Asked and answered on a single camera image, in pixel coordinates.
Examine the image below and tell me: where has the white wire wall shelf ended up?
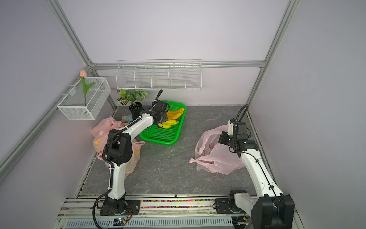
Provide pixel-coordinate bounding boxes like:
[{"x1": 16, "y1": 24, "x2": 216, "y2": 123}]
[{"x1": 116, "y1": 59, "x2": 202, "y2": 90}]

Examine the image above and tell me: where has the orange banana bunch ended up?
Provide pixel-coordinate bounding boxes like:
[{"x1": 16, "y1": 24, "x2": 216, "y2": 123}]
[{"x1": 166, "y1": 107, "x2": 185, "y2": 120}]

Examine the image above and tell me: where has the pink peach printed bag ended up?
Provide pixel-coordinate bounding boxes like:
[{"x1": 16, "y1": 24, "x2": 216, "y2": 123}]
[{"x1": 93, "y1": 138, "x2": 145, "y2": 178}]

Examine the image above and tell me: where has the green variegated artificial plant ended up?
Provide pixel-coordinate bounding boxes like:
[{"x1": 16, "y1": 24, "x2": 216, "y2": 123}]
[{"x1": 117, "y1": 89, "x2": 149, "y2": 105}]

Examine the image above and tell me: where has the white wire wall basket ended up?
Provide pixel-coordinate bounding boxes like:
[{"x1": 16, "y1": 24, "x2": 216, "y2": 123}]
[{"x1": 57, "y1": 77, "x2": 111, "y2": 120}]

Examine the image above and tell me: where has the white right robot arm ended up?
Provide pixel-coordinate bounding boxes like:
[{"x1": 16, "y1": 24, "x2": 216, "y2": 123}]
[{"x1": 219, "y1": 118, "x2": 295, "y2": 229}]

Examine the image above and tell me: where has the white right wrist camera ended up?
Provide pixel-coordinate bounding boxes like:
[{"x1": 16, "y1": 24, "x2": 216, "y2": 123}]
[{"x1": 227, "y1": 118, "x2": 236, "y2": 136}]

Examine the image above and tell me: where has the green plastic basket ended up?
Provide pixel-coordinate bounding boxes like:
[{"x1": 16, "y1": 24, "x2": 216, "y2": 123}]
[{"x1": 140, "y1": 101, "x2": 187, "y2": 146}]

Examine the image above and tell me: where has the plain pink plastic bag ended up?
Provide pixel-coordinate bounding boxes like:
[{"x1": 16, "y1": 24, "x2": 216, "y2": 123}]
[{"x1": 189, "y1": 125, "x2": 245, "y2": 175}]

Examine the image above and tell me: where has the aluminium frame profile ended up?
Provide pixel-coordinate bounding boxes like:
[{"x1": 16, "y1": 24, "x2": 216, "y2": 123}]
[{"x1": 1, "y1": 1, "x2": 300, "y2": 183}]

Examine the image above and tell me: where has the yellow banana bunch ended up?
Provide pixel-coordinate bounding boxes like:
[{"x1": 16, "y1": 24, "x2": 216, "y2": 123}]
[{"x1": 158, "y1": 119, "x2": 179, "y2": 129}]

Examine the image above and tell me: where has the artificial pink tulip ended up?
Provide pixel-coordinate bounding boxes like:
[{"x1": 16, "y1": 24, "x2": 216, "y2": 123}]
[{"x1": 80, "y1": 70, "x2": 95, "y2": 106}]

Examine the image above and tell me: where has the black ceramic vase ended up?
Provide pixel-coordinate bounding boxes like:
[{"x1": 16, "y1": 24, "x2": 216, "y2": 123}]
[{"x1": 129, "y1": 102, "x2": 144, "y2": 120}]

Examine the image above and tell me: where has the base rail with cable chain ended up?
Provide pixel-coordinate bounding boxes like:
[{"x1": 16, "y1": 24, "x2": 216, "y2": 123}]
[{"x1": 53, "y1": 194, "x2": 253, "y2": 229}]

